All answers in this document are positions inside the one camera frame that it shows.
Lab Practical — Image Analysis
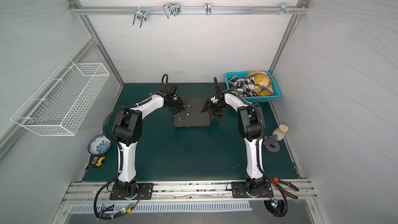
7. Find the dark grey striped shirt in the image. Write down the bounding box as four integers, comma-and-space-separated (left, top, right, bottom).
173, 98, 211, 128

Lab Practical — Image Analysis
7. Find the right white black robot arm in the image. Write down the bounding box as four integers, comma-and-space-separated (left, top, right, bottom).
203, 90, 274, 197

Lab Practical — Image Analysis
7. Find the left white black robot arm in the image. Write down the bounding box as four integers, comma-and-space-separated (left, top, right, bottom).
103, 91, 184, 199

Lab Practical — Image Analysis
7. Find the black white plaid shirt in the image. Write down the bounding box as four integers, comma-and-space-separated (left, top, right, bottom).
228, 76, 257, 97

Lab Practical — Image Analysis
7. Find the yellow plaid shirt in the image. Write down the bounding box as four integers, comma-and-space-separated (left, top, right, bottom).
246, 72, 274, 96

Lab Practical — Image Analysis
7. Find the grey plastic part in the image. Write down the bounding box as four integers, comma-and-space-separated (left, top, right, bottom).
263, 135, 280, 152

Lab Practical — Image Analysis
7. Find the blue white ceramic plate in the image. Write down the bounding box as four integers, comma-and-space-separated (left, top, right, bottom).
88, 134, 112, 155

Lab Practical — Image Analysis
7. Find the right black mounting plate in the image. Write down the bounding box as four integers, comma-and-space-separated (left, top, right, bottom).
231, 180, 274, 199

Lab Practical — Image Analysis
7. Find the black mounting plate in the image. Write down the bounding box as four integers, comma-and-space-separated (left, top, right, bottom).
109, 183, 153, 201
231, 180, 274, 199

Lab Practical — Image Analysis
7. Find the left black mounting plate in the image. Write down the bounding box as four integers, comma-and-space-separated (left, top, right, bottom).
109, 183, 153, 201

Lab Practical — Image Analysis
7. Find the metal u-bolt clamp left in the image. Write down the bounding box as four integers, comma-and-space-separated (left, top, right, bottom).
132, 8, 147, 28

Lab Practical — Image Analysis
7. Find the metal u-bolt clamp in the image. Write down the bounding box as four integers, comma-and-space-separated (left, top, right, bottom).
163, 2, 181, 19
132, 8, 147, 28

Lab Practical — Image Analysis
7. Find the metal u-bolt clamp middle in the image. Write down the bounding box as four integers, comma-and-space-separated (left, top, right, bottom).
163, 2, 181, 19

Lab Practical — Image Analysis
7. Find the yellow black tape measure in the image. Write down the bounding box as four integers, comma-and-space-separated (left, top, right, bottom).
89, 155, 106, 168

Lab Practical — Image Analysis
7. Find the small metal hook clamp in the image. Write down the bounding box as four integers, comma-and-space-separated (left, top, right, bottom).
205, 3, 211, 16

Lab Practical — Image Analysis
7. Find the white ventilation grille strip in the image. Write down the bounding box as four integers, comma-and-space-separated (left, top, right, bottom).
69, 201, 252, 214

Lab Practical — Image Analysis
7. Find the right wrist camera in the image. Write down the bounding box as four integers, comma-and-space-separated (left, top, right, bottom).
210, 83, 227, 104

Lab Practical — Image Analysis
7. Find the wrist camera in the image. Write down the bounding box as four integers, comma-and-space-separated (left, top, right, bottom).
161, 83, 177, 96
210, 83, 227, 104

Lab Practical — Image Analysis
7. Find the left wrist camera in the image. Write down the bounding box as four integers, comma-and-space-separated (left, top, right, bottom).
161, 83, 177, 96

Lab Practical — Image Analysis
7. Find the right base cable bundle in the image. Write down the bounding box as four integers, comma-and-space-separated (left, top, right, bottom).
261, 175, 300, 218

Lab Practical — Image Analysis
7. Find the base cable bundle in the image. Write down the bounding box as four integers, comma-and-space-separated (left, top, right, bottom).
261, 175, 300, 218
93, 177, 143, 221

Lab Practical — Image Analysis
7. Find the white wire wall basket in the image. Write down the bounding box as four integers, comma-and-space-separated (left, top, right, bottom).
10, 58, 109, 136

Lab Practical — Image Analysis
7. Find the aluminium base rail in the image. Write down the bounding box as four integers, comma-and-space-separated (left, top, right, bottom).
61, 179, 318, 203

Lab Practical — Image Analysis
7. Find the left base cable bundle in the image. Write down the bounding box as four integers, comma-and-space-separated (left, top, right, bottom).
93, 177, 143, 221

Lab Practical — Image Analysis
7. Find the metal bracket clamp right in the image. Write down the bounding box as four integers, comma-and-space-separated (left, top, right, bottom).
269, 3, 297, 15

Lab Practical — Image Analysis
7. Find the aluminium crossbar rail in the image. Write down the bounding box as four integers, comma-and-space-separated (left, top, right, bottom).
69, 5, 309, 16

